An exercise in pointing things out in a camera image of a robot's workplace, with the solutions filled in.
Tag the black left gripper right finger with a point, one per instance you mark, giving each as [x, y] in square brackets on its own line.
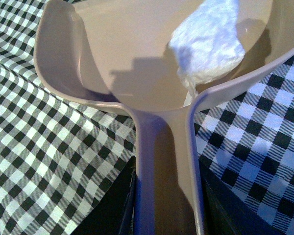
[225, 213]

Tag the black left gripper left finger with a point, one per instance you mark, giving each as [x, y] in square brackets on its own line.
[129, 204]

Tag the beige plastic dustpan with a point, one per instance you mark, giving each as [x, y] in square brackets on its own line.
[113, 55]

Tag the black white checkered bedsheet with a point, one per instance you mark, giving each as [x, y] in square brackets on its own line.
[61, 163]

